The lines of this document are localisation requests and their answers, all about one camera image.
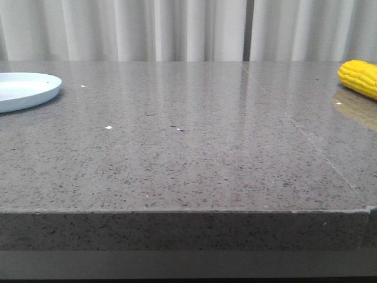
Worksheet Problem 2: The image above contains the white pleated curtain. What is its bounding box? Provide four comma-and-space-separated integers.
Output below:
1, 1, 376, 61

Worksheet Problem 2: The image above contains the light blue round plate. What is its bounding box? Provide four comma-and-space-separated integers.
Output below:
1, 73, 62, 113

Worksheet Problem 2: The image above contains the yellow corn cob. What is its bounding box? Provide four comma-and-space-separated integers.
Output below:
338, 60, 376, 100

